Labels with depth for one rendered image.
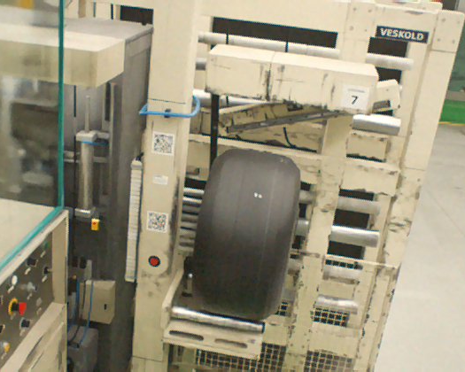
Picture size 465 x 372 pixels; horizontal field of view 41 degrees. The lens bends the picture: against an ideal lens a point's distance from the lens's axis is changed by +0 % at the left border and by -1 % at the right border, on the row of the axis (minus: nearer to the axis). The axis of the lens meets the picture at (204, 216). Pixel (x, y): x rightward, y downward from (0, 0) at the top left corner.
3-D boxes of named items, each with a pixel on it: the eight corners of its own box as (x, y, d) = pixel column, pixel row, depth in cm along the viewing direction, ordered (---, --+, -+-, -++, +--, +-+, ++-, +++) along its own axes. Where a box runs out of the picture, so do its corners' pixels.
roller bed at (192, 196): (159, 250, 271) (165, 186, 258) (167, 236, 284) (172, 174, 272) (204, 257, 268) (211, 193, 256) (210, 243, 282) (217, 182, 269)
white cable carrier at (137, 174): (125, 280, 234) (131, 160, 215) (128, 274, 239) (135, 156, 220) (136, 282, 234) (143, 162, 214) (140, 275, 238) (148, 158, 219)
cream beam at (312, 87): (203, 94, 227) (206, 53, 221) (213, 81, 249) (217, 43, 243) (371, 118, 219) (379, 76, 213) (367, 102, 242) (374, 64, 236)
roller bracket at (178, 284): (158, 329, 225) (160, 306, 221) (182, 276, 261) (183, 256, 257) (167, 330, 225) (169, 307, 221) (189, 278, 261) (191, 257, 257)
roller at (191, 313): (168, 319, 227) (169, 308, 225) (171, 312, 231) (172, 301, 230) (263, 336, 223) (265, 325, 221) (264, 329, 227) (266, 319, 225)
